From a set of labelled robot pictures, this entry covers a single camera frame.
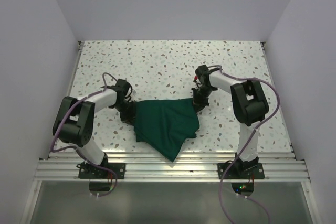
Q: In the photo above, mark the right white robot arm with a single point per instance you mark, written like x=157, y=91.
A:
x=249, y=106

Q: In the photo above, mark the green surgical cloth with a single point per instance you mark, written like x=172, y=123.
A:
x=165, y=125

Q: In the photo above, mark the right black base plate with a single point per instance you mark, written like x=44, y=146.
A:
x=245, y=170

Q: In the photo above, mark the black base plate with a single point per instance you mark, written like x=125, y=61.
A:
x=245, y=170
x=87, y=171

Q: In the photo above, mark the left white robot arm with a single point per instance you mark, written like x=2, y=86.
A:
x=73, y=126

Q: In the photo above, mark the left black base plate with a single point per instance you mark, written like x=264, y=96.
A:
x=87, y=171

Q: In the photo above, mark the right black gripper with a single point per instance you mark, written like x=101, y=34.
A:
x=198, y=104

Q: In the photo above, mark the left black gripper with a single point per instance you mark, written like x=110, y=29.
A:
x=130, y=118

